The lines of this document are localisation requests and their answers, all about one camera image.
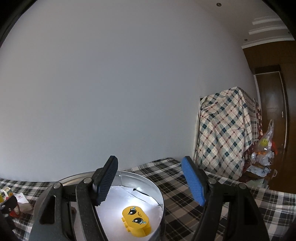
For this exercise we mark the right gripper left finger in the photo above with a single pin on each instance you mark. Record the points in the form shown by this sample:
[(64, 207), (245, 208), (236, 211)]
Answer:
[(102, 180)]

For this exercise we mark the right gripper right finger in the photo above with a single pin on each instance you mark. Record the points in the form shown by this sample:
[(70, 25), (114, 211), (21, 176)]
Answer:
[(196, 180)]

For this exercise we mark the yellow face toy brick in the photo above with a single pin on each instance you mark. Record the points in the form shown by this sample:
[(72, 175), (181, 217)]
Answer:
[(136, 221)]

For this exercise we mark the white red small box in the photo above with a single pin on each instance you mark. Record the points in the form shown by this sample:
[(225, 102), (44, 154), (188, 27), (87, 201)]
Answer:
[(23, 203)]

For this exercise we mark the round metal tin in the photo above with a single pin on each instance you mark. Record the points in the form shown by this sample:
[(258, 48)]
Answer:
[(131, 189)]

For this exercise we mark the plaid cloth covered furniture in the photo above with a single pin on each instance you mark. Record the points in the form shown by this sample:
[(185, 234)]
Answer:
[(227, 126)]

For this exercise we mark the plastic bag with toys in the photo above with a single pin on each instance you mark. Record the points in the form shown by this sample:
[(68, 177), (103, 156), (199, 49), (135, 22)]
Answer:
[(263, 155)]

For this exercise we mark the black white plaid tablecloth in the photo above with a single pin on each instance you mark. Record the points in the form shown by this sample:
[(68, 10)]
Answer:
[(233, 211)]

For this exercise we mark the brown wooden door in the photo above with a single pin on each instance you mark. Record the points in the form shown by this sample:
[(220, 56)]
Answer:
[(273, 102)]

